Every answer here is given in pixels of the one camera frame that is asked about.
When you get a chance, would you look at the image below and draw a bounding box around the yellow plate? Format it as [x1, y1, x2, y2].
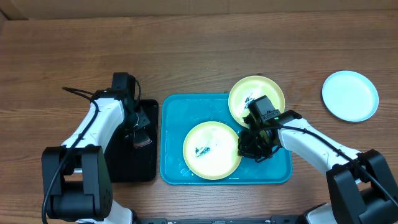
[228, 75, 285, 128]
[183, 121, 242, 180]

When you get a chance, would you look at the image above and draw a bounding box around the light blue plate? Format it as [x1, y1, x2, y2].
[322, 70, 379, 122]

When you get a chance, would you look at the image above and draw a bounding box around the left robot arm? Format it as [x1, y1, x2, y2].
[41, 86, 159, 223]

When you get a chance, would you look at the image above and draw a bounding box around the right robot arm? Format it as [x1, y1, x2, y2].
[238, 110, 397, 224]

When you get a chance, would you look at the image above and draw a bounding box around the teal plastic tray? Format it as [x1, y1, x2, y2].
[159, 93, 293, 185]

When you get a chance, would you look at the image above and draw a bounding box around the black water tray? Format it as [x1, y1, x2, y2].
[105, 100, 159, 183]

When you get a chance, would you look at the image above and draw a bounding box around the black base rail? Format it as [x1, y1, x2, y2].
[136, 215, 308, 224]

